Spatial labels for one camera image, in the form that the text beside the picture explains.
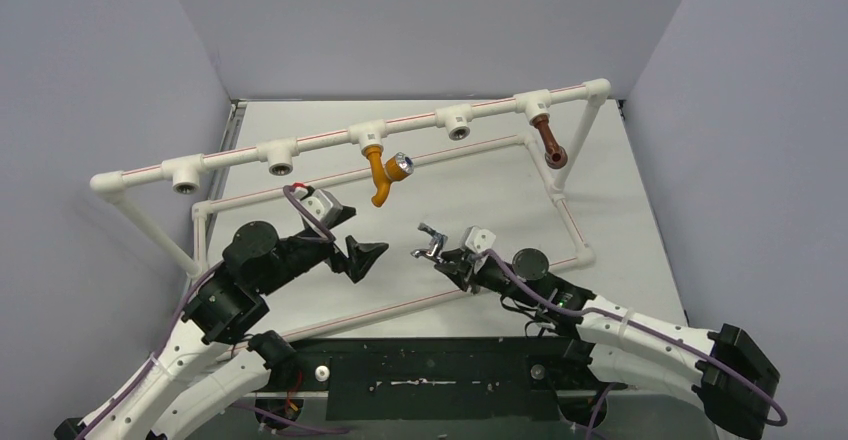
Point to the brown faucet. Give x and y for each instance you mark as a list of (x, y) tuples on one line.
[(555, 155)]

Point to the orange faucet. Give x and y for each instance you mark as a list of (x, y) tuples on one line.
[(384, 174)]

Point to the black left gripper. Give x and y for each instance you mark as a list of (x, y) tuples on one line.
[(361, 256)]

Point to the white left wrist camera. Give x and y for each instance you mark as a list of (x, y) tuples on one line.
[(323, 206)]

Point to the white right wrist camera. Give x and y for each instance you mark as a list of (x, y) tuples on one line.
[(477, 240)]

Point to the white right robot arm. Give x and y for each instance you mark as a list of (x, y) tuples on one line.
[(724, 373)]

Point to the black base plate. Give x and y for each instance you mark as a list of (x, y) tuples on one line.
[(535, 378)]

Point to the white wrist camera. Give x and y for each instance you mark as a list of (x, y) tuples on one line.
[(477, 240), (323, 206)]

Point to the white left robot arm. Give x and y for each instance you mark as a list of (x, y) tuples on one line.
[(211, 357)]

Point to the white pipe frame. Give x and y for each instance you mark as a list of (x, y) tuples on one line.
[(184, 172)]

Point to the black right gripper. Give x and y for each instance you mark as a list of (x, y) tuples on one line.
[(464, 272)]

